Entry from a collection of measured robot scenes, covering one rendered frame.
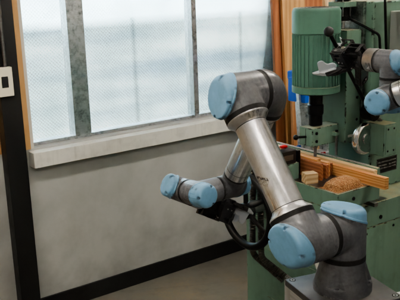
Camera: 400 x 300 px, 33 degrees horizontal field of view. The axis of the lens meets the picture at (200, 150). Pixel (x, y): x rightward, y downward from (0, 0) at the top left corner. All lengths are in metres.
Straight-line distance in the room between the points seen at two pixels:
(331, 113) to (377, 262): 0.59
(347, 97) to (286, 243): 1.05
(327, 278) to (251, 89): 0.52
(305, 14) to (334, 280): 1.04
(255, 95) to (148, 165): 1.97
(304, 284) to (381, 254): 0.86
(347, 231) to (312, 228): 0.11
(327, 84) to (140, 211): 1.58
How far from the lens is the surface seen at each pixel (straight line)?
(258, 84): 1.78
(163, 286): 3.78
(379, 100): 2.03
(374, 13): 2.59
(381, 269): 2.71
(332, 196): 2.35
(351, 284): 1.78
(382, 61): 2.17
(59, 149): 3.33
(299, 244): 1.62
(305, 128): 2.56
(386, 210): 2.64
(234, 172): 2.04
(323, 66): 2.32
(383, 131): 2.57
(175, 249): 3.91
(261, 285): 2.78
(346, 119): 2.60
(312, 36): 2.46
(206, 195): 2.00
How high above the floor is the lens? 1.61
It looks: 14 degrees down
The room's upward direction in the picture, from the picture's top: 2 degrees counter-clockwise
